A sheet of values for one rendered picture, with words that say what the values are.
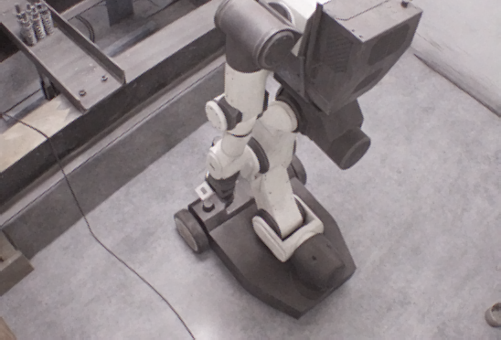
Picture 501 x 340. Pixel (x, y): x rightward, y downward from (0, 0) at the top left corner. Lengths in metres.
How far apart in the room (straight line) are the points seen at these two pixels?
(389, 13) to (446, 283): 1.53
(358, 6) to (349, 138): 0.38
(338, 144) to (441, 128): 1.57
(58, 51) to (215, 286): 1.14
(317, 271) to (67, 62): 1.21
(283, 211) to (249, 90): 0.85
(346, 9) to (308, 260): 1.04
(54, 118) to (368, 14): 1.16
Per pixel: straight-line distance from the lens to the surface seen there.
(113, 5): 3.06
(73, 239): 2.26
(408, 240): 2.33
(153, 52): 1.92
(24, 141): 1.76
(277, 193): 1.79
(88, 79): 1.86
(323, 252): 1.79
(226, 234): 2.00
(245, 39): 0.94
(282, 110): 1.31
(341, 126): 1.26
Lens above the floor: 1.97
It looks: 54 degrees down
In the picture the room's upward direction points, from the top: 5 degrees clockwise
